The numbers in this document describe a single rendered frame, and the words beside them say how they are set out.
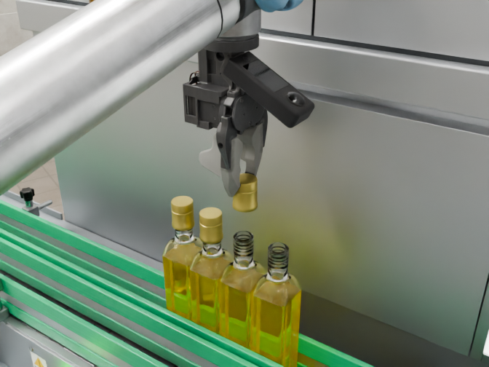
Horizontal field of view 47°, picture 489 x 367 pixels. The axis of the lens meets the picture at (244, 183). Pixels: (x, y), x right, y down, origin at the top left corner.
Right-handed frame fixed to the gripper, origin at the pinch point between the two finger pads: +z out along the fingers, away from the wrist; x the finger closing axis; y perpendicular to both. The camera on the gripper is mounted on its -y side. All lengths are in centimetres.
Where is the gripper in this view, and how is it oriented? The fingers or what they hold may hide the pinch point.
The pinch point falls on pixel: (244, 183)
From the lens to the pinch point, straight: 77.3
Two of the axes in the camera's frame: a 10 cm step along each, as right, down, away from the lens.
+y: -8.3, -2.6, 4.9
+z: 0.0, 8.8, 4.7
